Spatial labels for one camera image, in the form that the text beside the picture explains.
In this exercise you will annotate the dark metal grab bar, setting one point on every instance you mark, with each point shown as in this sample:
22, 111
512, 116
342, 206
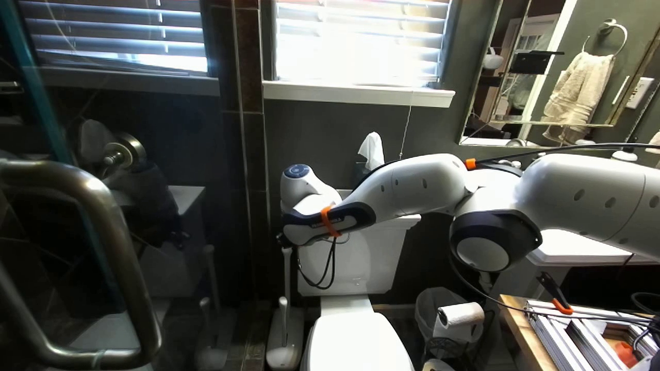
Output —
112, 239

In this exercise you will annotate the white toilet tank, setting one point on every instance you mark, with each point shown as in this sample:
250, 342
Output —
360, 263

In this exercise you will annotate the window blinds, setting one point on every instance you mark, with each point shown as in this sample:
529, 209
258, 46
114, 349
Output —
362, 43

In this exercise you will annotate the mesh waste bin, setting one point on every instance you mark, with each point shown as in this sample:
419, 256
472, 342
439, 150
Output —
426, 313

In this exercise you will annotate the white toilet paper roll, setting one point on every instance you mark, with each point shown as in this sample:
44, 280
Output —
461, 323

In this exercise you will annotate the white toilet brush holder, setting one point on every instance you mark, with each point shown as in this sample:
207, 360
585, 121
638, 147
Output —
285, 337

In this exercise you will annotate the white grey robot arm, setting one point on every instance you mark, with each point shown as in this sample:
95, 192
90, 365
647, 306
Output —
498, 216

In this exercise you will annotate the white toilet seat lid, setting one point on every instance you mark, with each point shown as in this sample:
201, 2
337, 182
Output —
352, 337

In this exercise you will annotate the aluminium frame wooden cart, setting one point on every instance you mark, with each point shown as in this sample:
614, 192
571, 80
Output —
547, 337

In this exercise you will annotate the orange handled tool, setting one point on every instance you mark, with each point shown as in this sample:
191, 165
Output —
556, 294

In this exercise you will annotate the dark tissue box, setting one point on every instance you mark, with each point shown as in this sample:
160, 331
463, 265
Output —
370, 155

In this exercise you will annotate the beige hanging towel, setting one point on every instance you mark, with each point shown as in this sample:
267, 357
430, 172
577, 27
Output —
579, 89

